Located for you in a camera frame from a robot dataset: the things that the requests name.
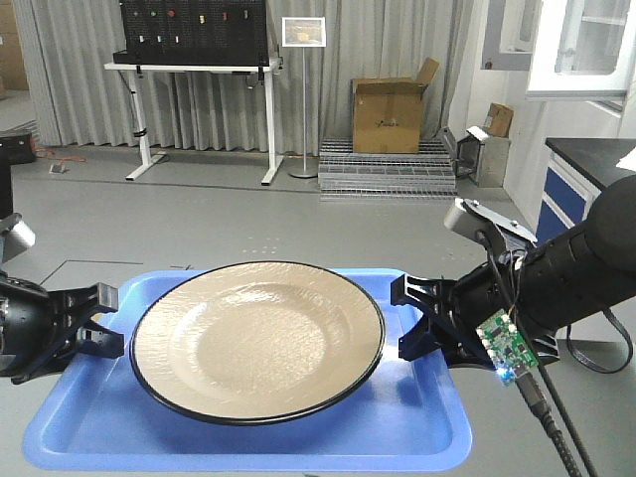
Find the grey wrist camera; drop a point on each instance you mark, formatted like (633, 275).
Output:
(467, 216)
(16, 237)

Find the beige plate black rim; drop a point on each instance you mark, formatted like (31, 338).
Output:
(258, 342)

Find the stack of metal grates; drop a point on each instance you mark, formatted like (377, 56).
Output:
(423, 176)

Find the grey curtain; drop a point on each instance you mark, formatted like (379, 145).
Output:
(77, 101)

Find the blue plastic tray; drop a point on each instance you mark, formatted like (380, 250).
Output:
(407, 417)

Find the blue white lab counter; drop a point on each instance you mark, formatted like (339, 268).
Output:
(578, 171)

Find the large open cardboard box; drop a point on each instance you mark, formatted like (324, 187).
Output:
(388, 113)

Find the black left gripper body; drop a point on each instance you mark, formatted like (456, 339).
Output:
(41, 330)

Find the small cardboard box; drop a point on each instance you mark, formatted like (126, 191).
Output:
(499, 119)

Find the sign on pole stand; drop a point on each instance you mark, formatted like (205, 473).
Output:
(304, 33)

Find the white standing desk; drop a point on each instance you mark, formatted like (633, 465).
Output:
(198, 95)

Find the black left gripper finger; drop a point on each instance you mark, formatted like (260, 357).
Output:
(96, 340)
(98, 298)

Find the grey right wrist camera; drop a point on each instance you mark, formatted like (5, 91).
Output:
(467, 216)

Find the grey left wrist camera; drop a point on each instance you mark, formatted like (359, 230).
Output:
(16, 237)

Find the black pegboard panel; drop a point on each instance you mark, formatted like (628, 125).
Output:
(194, 33)

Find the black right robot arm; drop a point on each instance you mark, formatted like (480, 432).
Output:
(586, 269)

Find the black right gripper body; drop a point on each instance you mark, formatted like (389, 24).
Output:
(460, 305)

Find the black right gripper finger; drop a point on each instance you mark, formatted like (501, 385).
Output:
(421, 340)
(415, 291)

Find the green circuit board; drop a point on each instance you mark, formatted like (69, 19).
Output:
(508, 351)

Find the grey metal enclosure box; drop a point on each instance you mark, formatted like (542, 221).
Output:
(478, 156)

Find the white glass door cabinet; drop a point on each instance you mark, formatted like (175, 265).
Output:
(581, 51)

